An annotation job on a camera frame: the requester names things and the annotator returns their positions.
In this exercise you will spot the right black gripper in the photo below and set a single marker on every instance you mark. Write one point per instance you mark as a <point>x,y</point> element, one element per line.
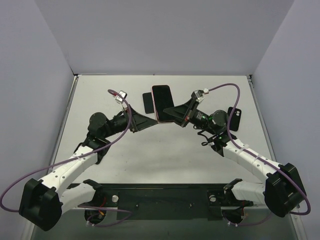
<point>188,113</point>

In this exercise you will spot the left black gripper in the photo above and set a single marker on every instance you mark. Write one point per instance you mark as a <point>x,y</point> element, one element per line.
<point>131,120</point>

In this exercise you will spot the black phone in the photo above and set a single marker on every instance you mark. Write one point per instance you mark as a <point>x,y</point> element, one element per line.
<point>148,103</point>

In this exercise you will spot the black ring phone case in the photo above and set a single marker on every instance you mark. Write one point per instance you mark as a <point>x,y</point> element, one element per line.
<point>100,155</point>

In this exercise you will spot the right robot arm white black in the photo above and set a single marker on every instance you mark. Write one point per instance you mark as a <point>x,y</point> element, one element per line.
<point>280,187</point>

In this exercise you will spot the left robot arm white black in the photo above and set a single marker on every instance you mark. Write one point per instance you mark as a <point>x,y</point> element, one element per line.
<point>44,201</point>

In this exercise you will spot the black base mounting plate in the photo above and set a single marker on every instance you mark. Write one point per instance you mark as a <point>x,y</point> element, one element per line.
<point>170,201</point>

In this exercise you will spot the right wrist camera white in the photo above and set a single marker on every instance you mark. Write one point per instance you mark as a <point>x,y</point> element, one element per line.
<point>199,95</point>

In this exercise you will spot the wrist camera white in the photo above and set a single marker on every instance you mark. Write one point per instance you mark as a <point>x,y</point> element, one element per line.
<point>199,95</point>
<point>120,96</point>

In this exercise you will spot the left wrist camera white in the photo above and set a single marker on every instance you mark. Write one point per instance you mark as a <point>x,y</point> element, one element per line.
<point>120,96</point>

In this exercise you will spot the aluminium frame rail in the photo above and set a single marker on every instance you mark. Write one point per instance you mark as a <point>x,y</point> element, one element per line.
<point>262,122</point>

